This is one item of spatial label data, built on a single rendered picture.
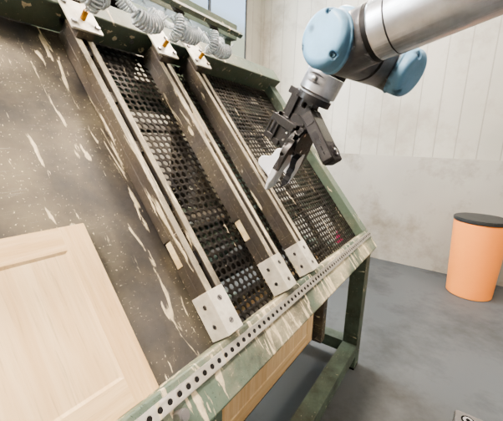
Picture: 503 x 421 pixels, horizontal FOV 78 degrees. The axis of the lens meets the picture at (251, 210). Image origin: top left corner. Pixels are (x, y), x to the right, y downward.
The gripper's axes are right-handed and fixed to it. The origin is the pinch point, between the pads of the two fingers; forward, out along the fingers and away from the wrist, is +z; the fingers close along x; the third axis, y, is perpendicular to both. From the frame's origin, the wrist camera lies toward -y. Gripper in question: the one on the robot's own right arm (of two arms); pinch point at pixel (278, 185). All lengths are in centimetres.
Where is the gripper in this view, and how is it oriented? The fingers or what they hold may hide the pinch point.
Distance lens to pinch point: 70.9
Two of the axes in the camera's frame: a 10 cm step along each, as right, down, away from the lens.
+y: -7.1, -5.8, 4.0
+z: -4.1, 8.0, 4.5
